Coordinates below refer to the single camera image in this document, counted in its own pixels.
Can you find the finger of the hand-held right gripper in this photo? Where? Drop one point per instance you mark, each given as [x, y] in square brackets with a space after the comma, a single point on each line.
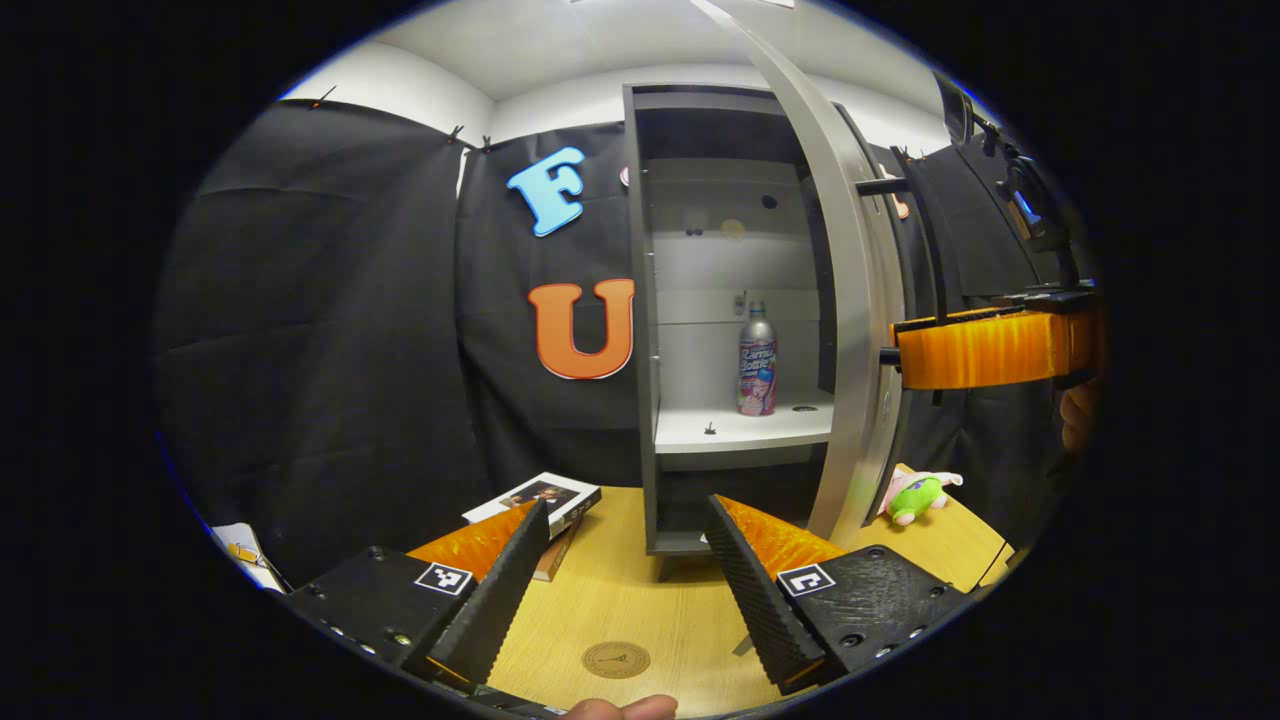
[990, 350]

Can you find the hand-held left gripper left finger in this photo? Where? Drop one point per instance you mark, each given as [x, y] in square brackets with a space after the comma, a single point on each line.
[495, 600]

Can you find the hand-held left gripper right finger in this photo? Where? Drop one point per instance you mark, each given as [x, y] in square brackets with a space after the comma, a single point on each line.
[760, 600]

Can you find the round brown coaster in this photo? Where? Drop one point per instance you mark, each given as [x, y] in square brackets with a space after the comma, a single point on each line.
[616, 660]

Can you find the grey cabinet door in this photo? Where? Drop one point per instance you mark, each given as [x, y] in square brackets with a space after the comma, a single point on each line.
[860, 290]

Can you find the silver bottle with colourful label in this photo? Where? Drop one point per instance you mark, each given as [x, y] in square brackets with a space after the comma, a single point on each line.
[757, 365]

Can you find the brown book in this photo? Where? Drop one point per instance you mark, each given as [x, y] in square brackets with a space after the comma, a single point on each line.
[555, 560]

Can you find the white cover book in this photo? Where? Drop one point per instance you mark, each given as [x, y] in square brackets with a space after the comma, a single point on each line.
[535, 495]

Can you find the green and pink plush toy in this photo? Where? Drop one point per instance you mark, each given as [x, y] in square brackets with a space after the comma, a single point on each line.
[915, 497]

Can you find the black backdrop cloth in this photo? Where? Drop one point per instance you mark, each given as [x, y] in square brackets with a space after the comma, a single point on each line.
[330, 350]

